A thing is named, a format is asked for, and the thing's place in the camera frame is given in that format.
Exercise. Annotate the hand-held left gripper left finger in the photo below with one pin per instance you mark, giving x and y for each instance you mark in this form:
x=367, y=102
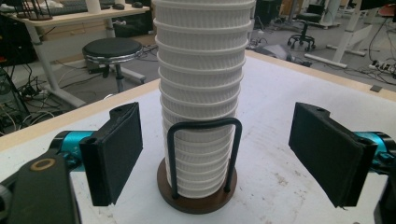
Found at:
x=115, y=155

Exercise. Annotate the black tape strip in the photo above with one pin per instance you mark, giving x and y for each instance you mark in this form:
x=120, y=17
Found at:
x=376, y=88

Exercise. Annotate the black round stool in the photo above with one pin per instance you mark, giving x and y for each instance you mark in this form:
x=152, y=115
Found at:
x=112, y=48

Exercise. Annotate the stack of white paper cups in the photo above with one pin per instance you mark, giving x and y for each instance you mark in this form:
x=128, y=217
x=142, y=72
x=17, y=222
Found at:
x=202, y=62

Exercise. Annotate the white desk frame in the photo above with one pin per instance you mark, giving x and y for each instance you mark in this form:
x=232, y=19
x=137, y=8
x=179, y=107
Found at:
x=351, y=29

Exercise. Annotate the white foam mat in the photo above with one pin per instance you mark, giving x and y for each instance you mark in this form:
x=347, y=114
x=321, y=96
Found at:
x=274, y=140

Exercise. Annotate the white cylinder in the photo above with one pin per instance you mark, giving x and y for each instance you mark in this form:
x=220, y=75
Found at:
x=93, y=6

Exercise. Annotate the black computer mouse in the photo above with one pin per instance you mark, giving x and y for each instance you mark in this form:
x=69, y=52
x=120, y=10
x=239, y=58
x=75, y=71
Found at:
x=118, y=6
x=137, y=4

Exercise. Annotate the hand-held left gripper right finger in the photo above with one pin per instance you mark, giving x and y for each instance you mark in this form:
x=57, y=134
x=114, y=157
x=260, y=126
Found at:
x=327, y=155

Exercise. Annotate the black office chair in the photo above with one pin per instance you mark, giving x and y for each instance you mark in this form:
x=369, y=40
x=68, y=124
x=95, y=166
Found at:
x=309, y=17

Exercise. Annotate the white power strip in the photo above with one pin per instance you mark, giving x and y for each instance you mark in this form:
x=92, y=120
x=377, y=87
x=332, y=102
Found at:
x=381, y=66

